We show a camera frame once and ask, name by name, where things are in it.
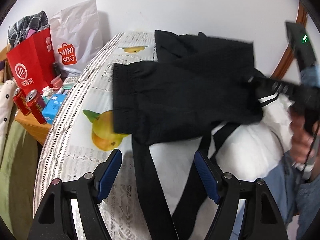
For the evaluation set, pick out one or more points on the white Miniso paper bag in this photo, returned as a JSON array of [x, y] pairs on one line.
[[76, 36]]

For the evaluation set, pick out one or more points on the blue tissue box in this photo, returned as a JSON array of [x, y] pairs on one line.
[[52, 107]]

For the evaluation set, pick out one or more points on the red drink can front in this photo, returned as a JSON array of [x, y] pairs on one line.
[[36, 104]]

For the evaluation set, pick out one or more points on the red paper shopping bag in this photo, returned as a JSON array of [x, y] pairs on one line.
[[31, 62]]

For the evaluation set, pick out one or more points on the person's right hand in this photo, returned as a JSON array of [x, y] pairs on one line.
[[301, 140]]

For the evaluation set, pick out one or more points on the red drink can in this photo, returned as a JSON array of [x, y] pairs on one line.
[[19, 100], [36, 104]]

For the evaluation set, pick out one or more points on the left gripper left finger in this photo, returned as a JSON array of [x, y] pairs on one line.
[[54, 217]]

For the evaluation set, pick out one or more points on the black white blue jacket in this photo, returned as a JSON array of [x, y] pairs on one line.
[[131, 87]]

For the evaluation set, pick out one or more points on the red drink can rear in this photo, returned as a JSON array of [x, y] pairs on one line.
[[19, 100]]

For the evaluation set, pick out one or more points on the fruit print bed sheet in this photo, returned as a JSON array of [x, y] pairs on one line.
[[192, 65]]

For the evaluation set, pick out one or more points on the plaid dark cloth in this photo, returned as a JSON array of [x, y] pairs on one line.
[[18, 32]]

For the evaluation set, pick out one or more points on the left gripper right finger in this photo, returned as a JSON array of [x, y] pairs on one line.
[[261, 219]]

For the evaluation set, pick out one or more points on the green blanket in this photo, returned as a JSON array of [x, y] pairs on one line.
[[18, 172]]

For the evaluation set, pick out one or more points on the pink small container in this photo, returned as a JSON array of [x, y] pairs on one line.
[[57, 83]]

